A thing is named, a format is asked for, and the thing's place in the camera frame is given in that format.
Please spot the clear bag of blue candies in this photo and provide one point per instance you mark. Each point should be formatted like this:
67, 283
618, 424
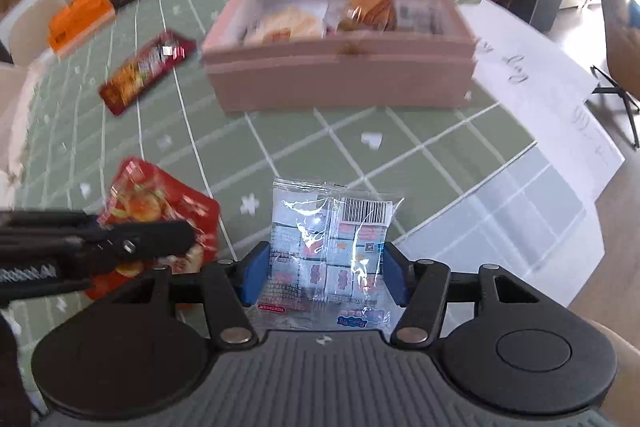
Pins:
330, 247

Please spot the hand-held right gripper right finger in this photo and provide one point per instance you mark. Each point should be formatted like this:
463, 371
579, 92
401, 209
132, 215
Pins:
395, 274

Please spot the orange cardboard box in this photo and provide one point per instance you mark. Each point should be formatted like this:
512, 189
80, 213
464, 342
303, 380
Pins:
80, 19

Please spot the white paper sheet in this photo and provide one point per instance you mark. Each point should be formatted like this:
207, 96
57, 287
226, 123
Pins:
585, 142
525, 52

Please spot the clear packet of white candies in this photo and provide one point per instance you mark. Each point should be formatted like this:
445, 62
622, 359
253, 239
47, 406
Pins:
417, 12

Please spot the small red snack packet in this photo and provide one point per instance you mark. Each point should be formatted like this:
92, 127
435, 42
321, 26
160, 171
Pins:
160, 202

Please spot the white red rice cracker packet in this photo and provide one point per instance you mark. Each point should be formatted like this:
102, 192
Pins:
287, 24

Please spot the pink cardboard box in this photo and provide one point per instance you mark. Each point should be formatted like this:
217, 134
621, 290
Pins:
340, 77

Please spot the large red snack bag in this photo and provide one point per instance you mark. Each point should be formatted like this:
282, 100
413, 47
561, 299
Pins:
145, 72

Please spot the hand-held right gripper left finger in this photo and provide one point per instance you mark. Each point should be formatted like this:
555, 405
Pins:
255, 272

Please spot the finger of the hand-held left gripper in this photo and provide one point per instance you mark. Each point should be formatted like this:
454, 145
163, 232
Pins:
150, 239

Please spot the black tripod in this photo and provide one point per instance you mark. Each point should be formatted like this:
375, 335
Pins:
617, 94

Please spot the green checked tablecloth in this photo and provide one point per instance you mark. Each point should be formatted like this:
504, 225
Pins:
310, 142

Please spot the clear bread packet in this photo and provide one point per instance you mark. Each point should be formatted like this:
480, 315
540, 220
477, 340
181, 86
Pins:
367, 9

